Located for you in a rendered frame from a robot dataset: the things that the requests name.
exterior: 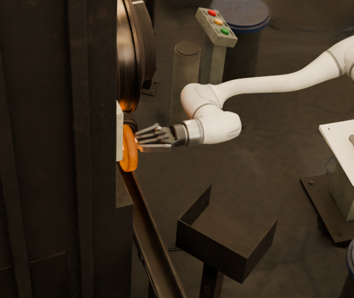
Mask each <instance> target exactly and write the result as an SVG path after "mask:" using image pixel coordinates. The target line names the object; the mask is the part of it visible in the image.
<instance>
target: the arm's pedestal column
mask: <svg viewBox="0 0 354 298"><path fill-rule="evenodd" d="M300 183H301V185H302V186H303V188H304V190H305V192H306V194H307V196H308V198H309V199H310V201H311V203H312V205H313V207H314V208H315V210H316V212H317V214H318V216H319V218H320V220H321V222H322V223H323V225H324V227H325V229H326V231H327V233H328V234H329V237H330V238H331V240H332V242H333V244H334V245H339V244H344V243H348V242H351V241H352V240H353V239H354V188H353V187H352V185H351V183H350V182H349V180H348V179H347V177H346V175H345V174H344V172H343V170H342V168H341V167H340V165H339V163H338V162H337V163H336V167H335V170H334V173H330V174H323V175H319V176H313V177H306V178H302V179H300Z"/></svg>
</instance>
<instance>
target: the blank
mask: <svg viewBox="0 0 354 298"><path fill-rule="evenodd" d="M123 146H124V150H123V160H121V161H119V163H120V165H121V167H122V169H123V171H125V172H128V171H134V170H136V168H137V165H138V152H137V145H136V142H135V138H134V135H133V132H132V130H131V129H130V127H129V126H128V125H123Z"/></svg>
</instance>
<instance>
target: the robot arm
mask: <svg viewBox="0 0 354 298"><path fill-rule="evenodd" d="M345 73H346V74H347V75H348V76H349V77H351V78H352V80H353V81H354V35H353V36H351V37H348V38H346V39H344V40H342V41H340V42H338V43H337V44H335V45H334V46H332V47H331V48H329V49H328V50H326V51H325V52H324V53H322V54H321V55H320V56H319V57H318V58H316V59H315V60H314V61H313V62H311V63H310V64H309V65H308V66H306V67H305V68H303V69H301V70H299V71H297V72H295V73H291V74H284V75H278V76H265V77H252V78H244V79H236V80H231V81H228V82H225V83H221V84H219V85H211V84H207V85H201V84H198V83H191V84H188V85H187V86H185V87H184V89H183V90H182V92H181V104H182V106H183V109H184V111H185V113H186V114H187V116H188V117H189V119H190V120H186V121H182V122H181V123H180V124H175V125H171V126H170V127H168V128H166V127H163V128H161V127H160V126H159V124H158V123H156V124H155V125H153V126H151V127H149V128H146V129H143V130H141V131H138V132H136V133H135V137H134V138H135V142H136V145H137V149H140V150H141V152H165V153H169V152H170V148H171V147H172V146H175V147H178V146H181V145H185V146H187V147H188V146H192V145H200V144H216V143H220V142H225V141H228V140H231V139H233V138H235V137H237V136H238V135H239V134H240V131H241V120H240V118H239V116H238V115H237V114H235V113H232V112H223V111H222V110H221V109H222V107H223V104H224V102H225V100H227V99H228V98H230V97H231V96H234V95H238V94H243V93H271V92H291V91H295V90H300V89H304V88H307V87H310V86H313V85H316V84H318V83H321V82H324V81H326V80H329V79H333V78H336V77H338V76H341V75H343V74H345ZM349 141H350V142H351V143H352V144H353V146H354V134H352V135H350V136H349ZM144 148H145V149H144Z"/></svg>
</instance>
